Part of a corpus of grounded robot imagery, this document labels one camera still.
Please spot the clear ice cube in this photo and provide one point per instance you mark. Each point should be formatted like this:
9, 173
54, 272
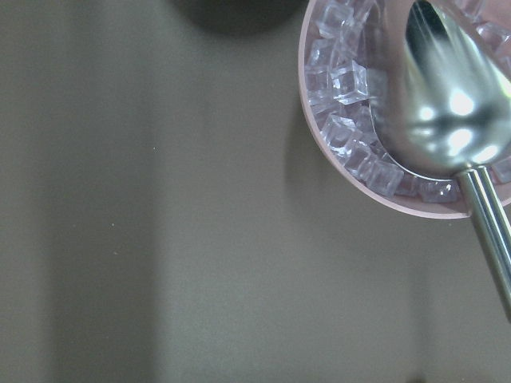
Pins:
349, 83

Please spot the pink bowl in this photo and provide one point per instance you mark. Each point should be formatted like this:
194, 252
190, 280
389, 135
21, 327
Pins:
334, 32

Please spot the metal ice scoop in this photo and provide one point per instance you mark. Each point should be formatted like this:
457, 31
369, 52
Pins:
442, 112

